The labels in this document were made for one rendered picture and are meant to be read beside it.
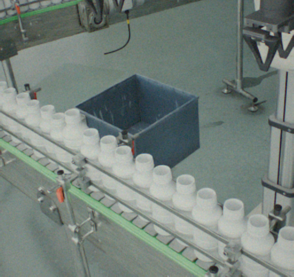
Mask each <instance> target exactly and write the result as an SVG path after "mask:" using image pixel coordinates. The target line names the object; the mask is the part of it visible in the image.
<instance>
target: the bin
mask: <svg viewBox="0 0 294 277"><path fill-rule="evenodd" d="M198 98H199V96H197V95H194V94H192V93H189V92H186V91H183V90H181V89H179V88H176V87H173V86H171V85H168V84H165V83H162V82H159V81H157V80H153V79H150V78H148V77H146V76H144V75H141V74H138V73H134V74H132V75H130V76H129V77H127V78H125V79H123V80H122V81H120V82H118V83H115V84H114V85H112V86H110V87H108V88H106V89H105V90H103V91H101V92H99V93H98V94H96V95H94V96H91V97H89V98H88V99H86V100H84V101H83V102H81V103H79V104H77V105H75V106H73V107H72V108H75V109H78V110H80V112H79V113H80V114H81V117H82V122H84V123H85V124H86V125H87V127H88V128H94V129H96V130H98V134H99V137H100V140H101V139H102V137H104V136H107V135H112V136H114V137H115V140H116V141H117V144H118V145H120V144H119V137H121V136H122V134H121V132H122V131H124V130H126V131H127V135H128V137H129V138H130V137H131V136H133V135H135V134H136V133H138V134H139V137H138V138H137V139H136V140H134V155H133V158H136V157H137V156H138V155H141V154H149V155H151V156H152V157H153V162H154V168H155V167H157V166H162V165H163V166H167V167H169V168H170V169H171V168H173V167H174V166H176V165H178V164H179V163H180V162H181V161H182V160H184V159H185V158H187V157H189V156H190V155H191V154H192V153H194V152H195V151H196V150H197V149H198V148H200V128H199V113H198Z"/></svg>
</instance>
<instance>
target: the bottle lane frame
mask: <svg viewBox="0 0 294 277"><path fill-rule="evenodd" d="M0 152H1V155H0V157H1V158H2V159H3V162H4V165H5V166H2V167H1V168H0V176H1V177H2V178H3V179H5V180H6V181H7V182H8V183H10V184H12V185H13V186H15V187H16V188H17V189H19V191H21V192H22V193H23V194H24V195H27V196H28V197H29V198H31V199H32V200H33V201H35V202H36V203H37V204H38V205H40V204H39V203H38V199H37V195H36V194H37V192H39V193H44V194H45V195H46V196H48V197H49V198H50V199H52V200H53V201H54V202H55V204H56V205H57V207H58V210H59V215H60V219H61V222H63V223H64V224H66V225H67V226H68V227H69V224H70V223H69V218H68V213H67V209H66V206H65V204H64V202H62V203H60V202H59V199H58V196H57V193H56V192H53V193H51V194H48V193H47V190H48V189H49V188H51V187H52V186H55V185H56V184H57V183H56V177H58V174H56V173H55V171H56V170H55V171H51V170H49V169H48V168H47V166H43V165H42V164H40V163H39V162H38V161H39V160H38V161H36V160H34V159H33V158H31V156H28V155H26V154H24V151H20V150H19V149H17V147H14V146H13V145H11V144H9V142H6V141H4V140H3V138H1V137H0ZM70 184H71V189H70V190H69V195H70V198H71V203H72V208H73V212H74V216H75V221H76V223H78V224H80V223H82V222H83V221H84V220H86V219H87V218H89V216H88V212H87V207H89V208H90V209H92V211H93V214H94V219H91V220H92V221H94V222H95V226H96V231H94V232H93V233H92V234H90V235H88V236H87V237H86V238H85V240H87V241H88V242H89V243H91V244H93V245H94V246H96V247H97V248H98V249H99V250H101V251H103V253H105V254H106V255H107V256H109V257H110V258H112V259H113V260H115V261H116V262H117V263H119V264H120V265H121V266H122V267H123V268H125V269H126V270H128V271H130V272H131V273H132V274H133V275H135V276H136V277H204V274H205V273H206V272H207V271H208V270H205V269H203V268H201V267H199V266H198V265H197V264H196V261H197V260H198V258H197V259H195V260H194V261H191V260H189V259H187V258H186V257H184V256H183V255H182V253H183V252H184V250H182V251H181V252H180V253H178V252H176V251H175V250H174V249H172V248H171V247H169V244H170V243H171V242H172V241H171V242H169V243H168V244H164V243H162V242H161V241H159V240H157V238H156V236H157V235H158V234H156V235H155V236H152V235H150V234H148V233H147V232H145V231H144V229H145V228H146V227H147V226H146V227H144V228H142V229H141V228H139V227H137V226H136V225H134V224H133V220H134V219H133V220H132V221H129V220H127V219H125V218H124V217H122V213H123V212H124V211H123V212H122V213H121V214H117V213H116V212H115V211H113V210H111V207H112V206H110V207H107V206H105V205H103V204H101V203H100V201H101V200H102V199H100V200H99V201H97V200H96V199H95V198H93V197H91V196H90V194H91V193H90V194H87V193H85V192H83V191H82V189H81V188H80V189H78V188H77V187H76V186H75V185H73V184H72V182H70ZM91 230H92V228H91V225H90V221H88V222H87V223H85V224H84V225H82V230H81V231H80V232H81V236H84V235H85V234H86V233H88V232H89V231H91Z"/></svg>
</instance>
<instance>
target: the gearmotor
mask: <svg viewBox="0 0 294 277"><path fill-rule="evenodd" d="M92 1H93V3H94V5H95V8H96V11H97V6H96V1H95V0H92ZM144 2H145V0H125V1H124V3H123V7H122V11H125V14H126V18H127V24H128V28H129V39H128V41H127V42H126V44H125V45H124V46H122V47H121V48H119V49H116V50H114V51H112V52H108V53H105V54H110V53H114V52H117V51H118V50H120V49H122V48H124V47H125V46H126V45H127V44H128V43H129V41H130V36H131V34H130V21H129V15H128V14H129V10H130V9H132V8H133V7H136V6H141V5H143V4H144ZM113 4H114V3H113V2H112V0H104V4H103V16H102V20H101V21H98V20H97V19H96V18H95V16H94V14H93V12H92V10H91V8H90V7H89V5H88V3H86V2H85V0H82V1H80V2H78V7H79V13H80V20H81V24H82V28H83V30H84V32H88V33H91V32H95V31H98V30H102V29H106V28H109V20H108V14H111V13H116V9H115V6H114V5H113ZM118 4H119V0H118ZM97 12H98V11H97Z"/></svg>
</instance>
